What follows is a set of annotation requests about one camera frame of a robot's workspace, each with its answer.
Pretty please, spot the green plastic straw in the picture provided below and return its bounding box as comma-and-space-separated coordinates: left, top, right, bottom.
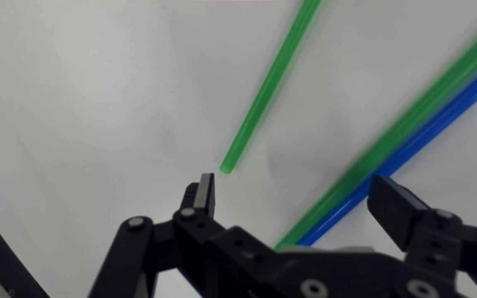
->
219, 0, 323, 177
274, 13, 477, 253

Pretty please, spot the blue plastic straw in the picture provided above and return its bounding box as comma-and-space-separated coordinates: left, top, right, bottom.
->
298, 54, 477, 248

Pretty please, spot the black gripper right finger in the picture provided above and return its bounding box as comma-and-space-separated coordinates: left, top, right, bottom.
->
366, 173, 477, 298

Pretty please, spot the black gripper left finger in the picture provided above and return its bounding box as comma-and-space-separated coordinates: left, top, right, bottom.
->
88, 172, 285, 298

